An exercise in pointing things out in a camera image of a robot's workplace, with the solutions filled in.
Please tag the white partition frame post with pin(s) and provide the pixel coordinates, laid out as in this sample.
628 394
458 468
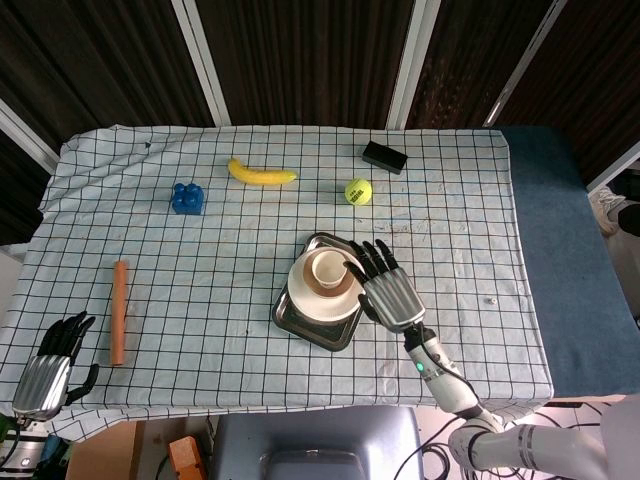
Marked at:
412 62
522 65
202 62
27 135
615 175

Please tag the blue toy building block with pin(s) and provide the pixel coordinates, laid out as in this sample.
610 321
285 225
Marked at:
188 200

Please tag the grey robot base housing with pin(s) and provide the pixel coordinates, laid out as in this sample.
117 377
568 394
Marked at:
315 435

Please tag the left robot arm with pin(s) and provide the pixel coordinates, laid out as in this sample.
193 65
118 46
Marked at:
22 450

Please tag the white round plate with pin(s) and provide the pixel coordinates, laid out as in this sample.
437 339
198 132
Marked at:
320 310

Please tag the yellow banana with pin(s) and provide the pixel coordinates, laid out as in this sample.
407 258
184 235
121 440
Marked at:
260 175

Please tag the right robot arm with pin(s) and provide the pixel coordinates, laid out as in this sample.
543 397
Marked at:
450 390

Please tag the rectangular metal tray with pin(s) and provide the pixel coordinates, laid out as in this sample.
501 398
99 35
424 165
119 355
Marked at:
325 338

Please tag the white sneaker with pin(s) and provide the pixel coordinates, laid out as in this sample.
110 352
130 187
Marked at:
606 210

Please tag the beige bowl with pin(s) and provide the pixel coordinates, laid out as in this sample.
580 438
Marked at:
306 277

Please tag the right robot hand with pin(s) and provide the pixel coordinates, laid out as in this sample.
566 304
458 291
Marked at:
395 300

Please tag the orange wooden rod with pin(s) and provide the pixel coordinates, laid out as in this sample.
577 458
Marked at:
120 315

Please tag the blue felt table cover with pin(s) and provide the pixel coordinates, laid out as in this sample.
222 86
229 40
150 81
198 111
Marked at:
560 240

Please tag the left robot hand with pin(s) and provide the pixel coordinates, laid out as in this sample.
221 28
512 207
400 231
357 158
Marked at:
42 382

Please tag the black rectangular box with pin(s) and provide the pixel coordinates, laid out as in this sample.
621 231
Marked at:
385 157

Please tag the white black-checked tablecloth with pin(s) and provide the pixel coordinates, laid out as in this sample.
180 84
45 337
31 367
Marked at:
225 370

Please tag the orange box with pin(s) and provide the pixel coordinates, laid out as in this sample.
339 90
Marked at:
187 457

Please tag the yellow-green tennis ball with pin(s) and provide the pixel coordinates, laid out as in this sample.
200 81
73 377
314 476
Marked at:
358 192

